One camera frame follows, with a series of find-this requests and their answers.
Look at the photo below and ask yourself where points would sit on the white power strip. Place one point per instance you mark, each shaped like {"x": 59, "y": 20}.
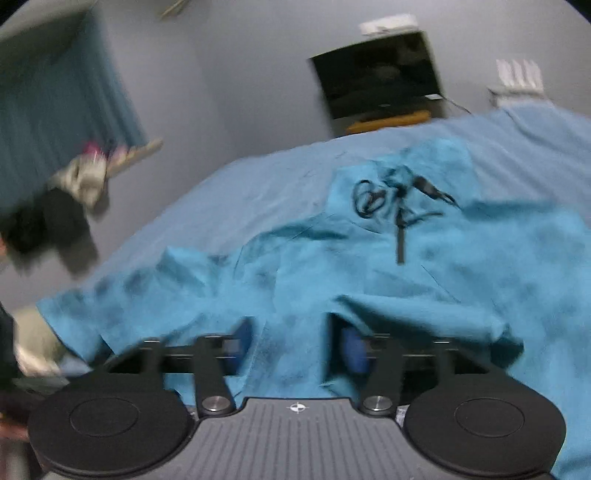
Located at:
{"x": 389, "y": 25}

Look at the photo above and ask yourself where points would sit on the wooden tv stand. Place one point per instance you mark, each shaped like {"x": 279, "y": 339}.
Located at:
{"x": 378, "y": 120}

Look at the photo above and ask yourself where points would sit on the pink object on sill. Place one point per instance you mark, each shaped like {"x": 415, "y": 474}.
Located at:
{"x": 111, "y": 151}

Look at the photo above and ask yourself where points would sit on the light blue bed blanket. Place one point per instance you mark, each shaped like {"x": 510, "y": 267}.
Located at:
{"x": 530, "y": 151}

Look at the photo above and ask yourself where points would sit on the teal window curtain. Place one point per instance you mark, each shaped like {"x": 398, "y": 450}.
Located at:
{"x": 59, "y": 90}

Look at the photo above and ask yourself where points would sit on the black flat screen television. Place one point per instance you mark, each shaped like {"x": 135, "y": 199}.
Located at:
{"x": 392, "y": 72}

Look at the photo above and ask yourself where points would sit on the wooden window sill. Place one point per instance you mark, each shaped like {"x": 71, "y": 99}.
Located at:
{"x": 134, "y": 155}

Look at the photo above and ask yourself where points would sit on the black hanging garment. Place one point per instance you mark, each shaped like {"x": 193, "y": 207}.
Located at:
{"x": 52, "y": 222}

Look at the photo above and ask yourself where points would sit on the white small shelf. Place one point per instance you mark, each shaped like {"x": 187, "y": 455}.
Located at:
{"x": 502, "y": 96}

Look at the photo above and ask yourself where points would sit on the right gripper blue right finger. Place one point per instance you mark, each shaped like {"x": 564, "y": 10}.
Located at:
{"x": 359, "y": 352}

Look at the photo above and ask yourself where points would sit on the white wifi router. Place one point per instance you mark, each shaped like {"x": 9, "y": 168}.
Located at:
{"x": 520, "y": 74}

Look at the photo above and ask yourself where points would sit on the beige cloth on sill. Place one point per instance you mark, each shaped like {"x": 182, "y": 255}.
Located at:
{"x": 84, "y": 179}

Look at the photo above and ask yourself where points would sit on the teal tie-dye hoodie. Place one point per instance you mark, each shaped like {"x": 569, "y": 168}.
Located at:
{"x": 404, "y": 244}

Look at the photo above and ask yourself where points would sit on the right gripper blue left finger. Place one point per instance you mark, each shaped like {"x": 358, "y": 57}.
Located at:
{"x": 231, "y": 350}

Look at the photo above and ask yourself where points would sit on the wall clothes hanger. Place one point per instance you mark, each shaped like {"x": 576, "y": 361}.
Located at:
{"x": 174, "y": 9}

